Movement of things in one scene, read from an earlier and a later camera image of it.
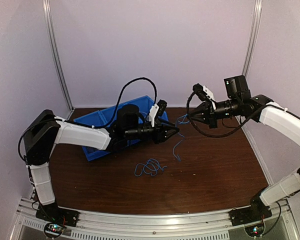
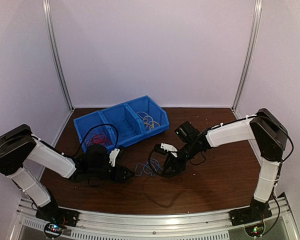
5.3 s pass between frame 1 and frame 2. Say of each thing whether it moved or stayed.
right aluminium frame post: stayed
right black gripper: moved
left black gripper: moved
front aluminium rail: stayed
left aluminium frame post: stayed
